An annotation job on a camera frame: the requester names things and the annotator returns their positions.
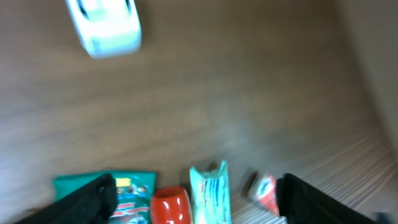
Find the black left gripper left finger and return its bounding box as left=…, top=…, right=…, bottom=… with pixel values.
left=15, top=173, right=118, bottom=224

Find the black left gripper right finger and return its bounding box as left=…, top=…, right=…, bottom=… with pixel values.
left=275, top=173, right=377, bottom=224

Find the red white tissue pack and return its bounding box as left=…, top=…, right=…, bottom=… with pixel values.
left=248, top=173, right=279, bottom=216

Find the green 3M gloves packet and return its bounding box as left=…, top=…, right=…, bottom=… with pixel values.
left=53, top=170, right=156, bottom=224

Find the red sauce bottle green cap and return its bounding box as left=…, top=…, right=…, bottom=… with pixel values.
left=150, top=185, right=193, bottom=224

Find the light blue wipes pack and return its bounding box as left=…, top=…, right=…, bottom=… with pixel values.
left=190, top=160, right=233, bottom=224

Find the white barcode scanner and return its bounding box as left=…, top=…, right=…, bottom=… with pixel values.
left=65, top=0, right=142, bottom=59

